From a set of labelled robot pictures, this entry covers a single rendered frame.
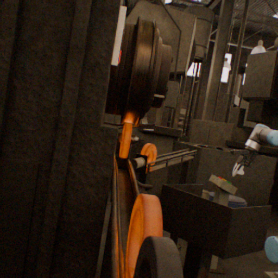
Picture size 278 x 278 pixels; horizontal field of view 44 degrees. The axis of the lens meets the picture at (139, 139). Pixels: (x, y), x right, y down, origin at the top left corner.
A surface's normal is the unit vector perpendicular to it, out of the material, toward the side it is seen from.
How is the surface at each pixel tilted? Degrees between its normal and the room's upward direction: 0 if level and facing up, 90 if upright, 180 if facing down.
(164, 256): 23
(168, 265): 31
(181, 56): 90
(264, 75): 91
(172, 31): 90
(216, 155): 90
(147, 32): 52
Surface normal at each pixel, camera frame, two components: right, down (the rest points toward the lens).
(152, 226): 0.20, -0.54
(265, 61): -0.90, -0.10
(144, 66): 0.09, 0.07
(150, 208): 0.20, -0.82
